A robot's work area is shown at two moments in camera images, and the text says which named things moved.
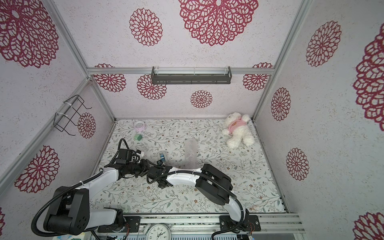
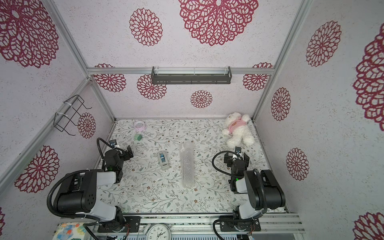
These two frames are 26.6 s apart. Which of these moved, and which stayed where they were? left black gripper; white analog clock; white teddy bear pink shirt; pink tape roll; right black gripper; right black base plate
Moved: left black gripper; right black gripper
Stayed: white teddy bear pink shirt; right black base plate; pink tape roll; white analog clock
